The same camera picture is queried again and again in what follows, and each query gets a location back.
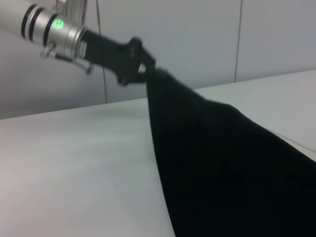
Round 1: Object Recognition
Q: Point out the left arm cable with plug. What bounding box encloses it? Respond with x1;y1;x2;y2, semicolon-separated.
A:
39;40;94;75

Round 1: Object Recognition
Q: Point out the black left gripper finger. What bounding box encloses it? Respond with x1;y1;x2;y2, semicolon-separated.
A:
140;46;158;69
128;68;155;84

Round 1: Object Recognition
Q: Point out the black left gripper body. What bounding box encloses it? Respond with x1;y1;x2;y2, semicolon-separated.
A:
80;31;144;86

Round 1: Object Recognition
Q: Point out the black shirt with FREE print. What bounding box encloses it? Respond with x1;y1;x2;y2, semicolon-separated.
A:
145;68;316;237

